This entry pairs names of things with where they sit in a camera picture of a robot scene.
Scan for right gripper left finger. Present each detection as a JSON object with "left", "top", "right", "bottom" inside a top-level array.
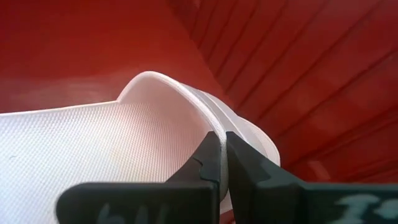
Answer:
[{"left": 55, "top": 130, "right": 222, "bottom": 224}]

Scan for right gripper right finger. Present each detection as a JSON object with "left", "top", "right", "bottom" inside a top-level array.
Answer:
[{"left": 226, "top": 131, "right": 398, "bottom": 224}]

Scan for white slide sandal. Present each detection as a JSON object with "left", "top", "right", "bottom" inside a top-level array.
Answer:
[{"left": 0, "top": 70, "right": 281, "bottom": 224}]

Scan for red plastic bin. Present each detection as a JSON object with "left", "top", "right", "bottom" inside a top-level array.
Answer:
[{"left": 0, "top": 0, "right": 398, "bottom": 224}]

